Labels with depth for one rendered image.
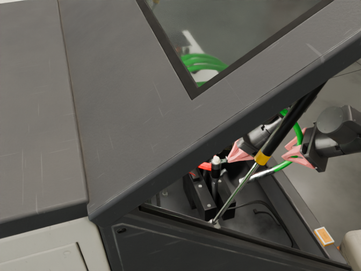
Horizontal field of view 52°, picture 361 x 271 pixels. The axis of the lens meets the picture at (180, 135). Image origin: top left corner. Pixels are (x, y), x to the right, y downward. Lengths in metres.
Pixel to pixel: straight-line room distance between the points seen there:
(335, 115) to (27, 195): 0.56
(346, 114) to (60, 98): 0.51
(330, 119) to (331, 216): 1.70
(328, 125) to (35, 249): 0.55
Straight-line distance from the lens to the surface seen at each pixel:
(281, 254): 0.80
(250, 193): 1.35
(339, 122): 0.75
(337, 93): 3.41
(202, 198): 1.13
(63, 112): 0.62
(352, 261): 2.04
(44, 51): 0.81
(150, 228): 0.56
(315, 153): 0.86
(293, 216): 1.22
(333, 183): 2.62
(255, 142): 0.98
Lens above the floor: 1.86
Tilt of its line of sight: 42 degrees down
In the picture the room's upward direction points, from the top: 2 degrees counter-clockwise
